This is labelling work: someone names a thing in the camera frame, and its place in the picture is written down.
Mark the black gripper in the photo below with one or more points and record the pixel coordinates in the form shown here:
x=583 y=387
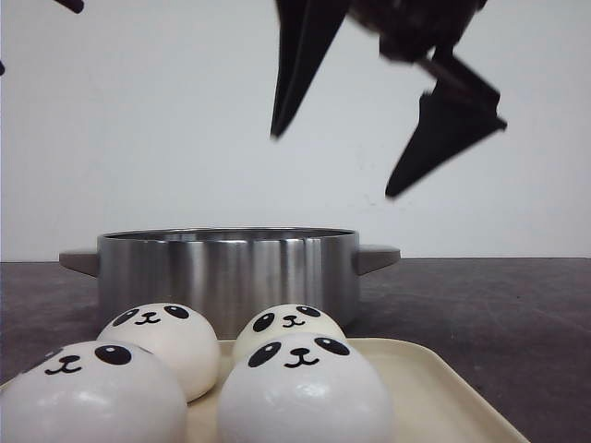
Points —
x=423 y=33

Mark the stainless steel pot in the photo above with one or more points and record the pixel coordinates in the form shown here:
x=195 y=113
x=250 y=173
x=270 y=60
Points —
x=231 y=274

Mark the panda bun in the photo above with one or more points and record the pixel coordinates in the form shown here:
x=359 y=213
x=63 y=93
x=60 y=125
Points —
x=305 y=387
x=94 y=391
x=181 y=337
x=279 y=320

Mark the cream plastic tray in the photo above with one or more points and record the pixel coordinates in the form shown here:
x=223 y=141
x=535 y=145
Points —
x=431 y=403

